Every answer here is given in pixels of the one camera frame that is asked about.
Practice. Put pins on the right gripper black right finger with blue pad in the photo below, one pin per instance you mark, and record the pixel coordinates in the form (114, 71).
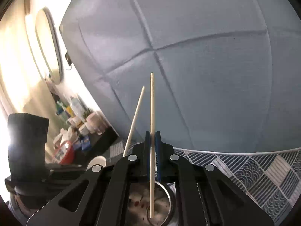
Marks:
(205, 196)

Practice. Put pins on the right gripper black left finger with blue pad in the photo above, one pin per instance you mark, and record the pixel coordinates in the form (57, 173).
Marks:
(100, 196)

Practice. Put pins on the white ceramic mug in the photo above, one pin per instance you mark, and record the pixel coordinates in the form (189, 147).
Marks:
(98, 160)

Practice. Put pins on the red plastic container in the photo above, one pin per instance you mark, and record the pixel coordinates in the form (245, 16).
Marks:
(64, 155)

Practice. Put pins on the blue white patterned tablecloth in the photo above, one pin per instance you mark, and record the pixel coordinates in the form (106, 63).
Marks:
(271, 180)

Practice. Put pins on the pale wooden chopstick in cup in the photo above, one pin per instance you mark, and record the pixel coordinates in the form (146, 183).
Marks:
(130, 134)

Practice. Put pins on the white plastic bottle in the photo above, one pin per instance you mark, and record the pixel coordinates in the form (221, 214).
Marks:
(77, 107)

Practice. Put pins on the light blue padded sofa back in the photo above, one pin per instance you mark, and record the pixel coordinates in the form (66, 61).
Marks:
(227, 72)

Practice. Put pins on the round wall mirror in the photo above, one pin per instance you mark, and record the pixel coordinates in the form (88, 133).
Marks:
(49, 46)

